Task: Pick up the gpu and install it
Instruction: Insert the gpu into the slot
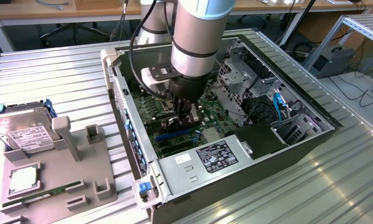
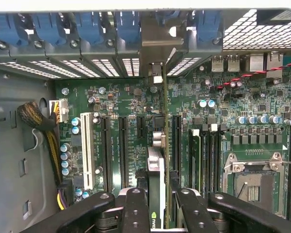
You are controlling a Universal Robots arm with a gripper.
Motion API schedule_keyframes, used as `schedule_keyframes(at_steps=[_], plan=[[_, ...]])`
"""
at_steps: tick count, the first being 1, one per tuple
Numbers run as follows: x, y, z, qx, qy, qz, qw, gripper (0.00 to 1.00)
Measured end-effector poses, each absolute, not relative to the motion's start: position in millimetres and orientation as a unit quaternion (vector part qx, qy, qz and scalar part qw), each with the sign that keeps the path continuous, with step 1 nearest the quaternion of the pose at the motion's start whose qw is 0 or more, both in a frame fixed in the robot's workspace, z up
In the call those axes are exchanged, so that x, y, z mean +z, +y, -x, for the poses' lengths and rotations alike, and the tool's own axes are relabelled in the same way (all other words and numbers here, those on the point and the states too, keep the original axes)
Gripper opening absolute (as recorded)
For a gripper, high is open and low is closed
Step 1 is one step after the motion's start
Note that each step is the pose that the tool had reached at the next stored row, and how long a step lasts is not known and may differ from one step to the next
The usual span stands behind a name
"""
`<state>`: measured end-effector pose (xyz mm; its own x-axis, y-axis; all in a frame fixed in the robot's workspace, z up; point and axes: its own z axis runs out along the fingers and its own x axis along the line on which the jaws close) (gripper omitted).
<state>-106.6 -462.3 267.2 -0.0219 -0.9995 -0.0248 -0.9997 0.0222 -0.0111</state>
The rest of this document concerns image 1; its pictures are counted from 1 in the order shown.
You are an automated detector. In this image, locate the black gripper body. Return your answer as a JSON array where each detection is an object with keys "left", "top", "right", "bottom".
[{"left": 170, "top": 73, "right": 211, "bottom": 104}]

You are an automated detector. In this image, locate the graphics card with silver bracket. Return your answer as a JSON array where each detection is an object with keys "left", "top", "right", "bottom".
[{"left": 151, "top": 114, "right": 192, "bottom": 138}]

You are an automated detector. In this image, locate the green motherboard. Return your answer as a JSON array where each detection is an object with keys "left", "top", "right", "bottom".
[{"left": 132, "top": 78, "right": 240, "bottom": 159}]

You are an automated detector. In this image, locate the silver chipset heatsink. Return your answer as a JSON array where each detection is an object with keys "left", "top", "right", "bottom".
[{"left": 202, "top": 127, "right": 227, "bottom": 143}]

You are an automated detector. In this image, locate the blue expansion slot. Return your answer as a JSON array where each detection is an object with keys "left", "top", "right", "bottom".
[{"left": 155, "top": 129, "right": 190, "bottom": 141}]

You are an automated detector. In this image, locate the silver drive cage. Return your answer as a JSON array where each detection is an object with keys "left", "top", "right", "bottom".
[{"left": 216, "top": 57, "right": 284, "bottom": 124}]

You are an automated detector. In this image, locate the black plastic air shroud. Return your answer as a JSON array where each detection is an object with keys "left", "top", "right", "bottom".
[{"left": 226, "top": 122, "right": 290, "bottom": 161}]

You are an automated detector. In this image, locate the silver power supply unit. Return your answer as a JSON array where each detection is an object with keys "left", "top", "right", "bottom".
[{"left": 158, "top": 134, "right": 256, "bottom": 196}]

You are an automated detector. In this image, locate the blue case latch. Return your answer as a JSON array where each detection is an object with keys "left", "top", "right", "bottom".
[{"left": 136, "top": 182, "right": 152, "bottom": 195}]

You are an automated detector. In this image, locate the open PC case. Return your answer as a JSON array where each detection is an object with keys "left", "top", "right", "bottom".
[{"left": 100, "top": 34, "right": 346, "bottom": 224}]

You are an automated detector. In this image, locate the wooden desk with white legs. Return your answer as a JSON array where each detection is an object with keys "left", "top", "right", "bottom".
[{"left": 227, "top": 0, "right": 373, "bottom": 45}]

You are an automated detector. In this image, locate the blue disk caddy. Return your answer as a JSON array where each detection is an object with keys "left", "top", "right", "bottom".
[{"left": 0, "top": 99, "right": 59, "bottom": 124}]

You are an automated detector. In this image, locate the black office chair base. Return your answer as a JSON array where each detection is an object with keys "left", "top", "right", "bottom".
[{"left": 39, "top": 22, "right": 112, "bottom": 46}]

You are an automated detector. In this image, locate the black stand pole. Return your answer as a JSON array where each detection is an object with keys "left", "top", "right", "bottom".
[{"left": 280, "top": 0, "right": 318, "bottom": 47}]

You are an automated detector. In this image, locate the grey equipment box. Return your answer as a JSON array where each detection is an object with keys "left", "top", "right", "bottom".
[{"left": 304, "top": 42, "right": 358, "bottom": 79}]

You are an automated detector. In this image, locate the grey parts rack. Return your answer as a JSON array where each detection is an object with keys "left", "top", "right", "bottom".
[{"left": 0, "top": 116, "right": 119, "bottom": 224}]

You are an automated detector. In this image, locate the silver hard disk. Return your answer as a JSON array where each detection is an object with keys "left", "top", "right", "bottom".
[{"left": 0, "top": 108, "right": 56, "bottom": 154}]

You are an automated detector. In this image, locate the green RAM stick on rack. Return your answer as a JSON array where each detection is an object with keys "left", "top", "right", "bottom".
[{"left": 2, "top": 181, "right": 84, "bottom": 208}]

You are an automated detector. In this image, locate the silver CPU chip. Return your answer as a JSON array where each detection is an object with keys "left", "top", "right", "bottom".
[{"left": 10, "top": 167, "right": 40, "bottom": 189}]

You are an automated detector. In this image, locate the long wooden desk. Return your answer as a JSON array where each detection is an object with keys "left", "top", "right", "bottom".
[{"left": 0, "top": 0, "right": 144, "bottom": 53}]

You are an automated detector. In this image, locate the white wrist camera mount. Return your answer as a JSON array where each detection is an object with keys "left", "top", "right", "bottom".
[{"left": 140, "top": 66, "right": 182, "bottom": 97}]

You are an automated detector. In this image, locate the black wire bundle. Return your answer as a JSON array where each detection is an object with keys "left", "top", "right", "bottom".
[{"left": 242, "top": 95, "right": 283, "bottom": 126}]

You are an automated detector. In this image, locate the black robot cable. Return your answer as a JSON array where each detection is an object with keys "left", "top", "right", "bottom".
[{"left": 130, "top": 0, "right": 175, "bottom": 98}]

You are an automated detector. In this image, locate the blue data wire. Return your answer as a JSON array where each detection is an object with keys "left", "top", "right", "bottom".
[{"left": 272, "top": 92, "right": 287, "bottom": 123}]

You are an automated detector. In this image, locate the black floor cable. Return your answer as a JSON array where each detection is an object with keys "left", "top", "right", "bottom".
[{"left": 328, "top": 70, "right": 373, "bottom": 109}]

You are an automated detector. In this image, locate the light blue network cable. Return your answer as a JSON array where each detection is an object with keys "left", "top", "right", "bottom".
[{"left": 36, "top": 0, "right": 70, "bottom": 10}]

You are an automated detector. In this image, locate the aluminium slat frame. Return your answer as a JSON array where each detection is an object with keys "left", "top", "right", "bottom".
[{"left": 304, "top": 14, "right": 373, "bottom": 75}]

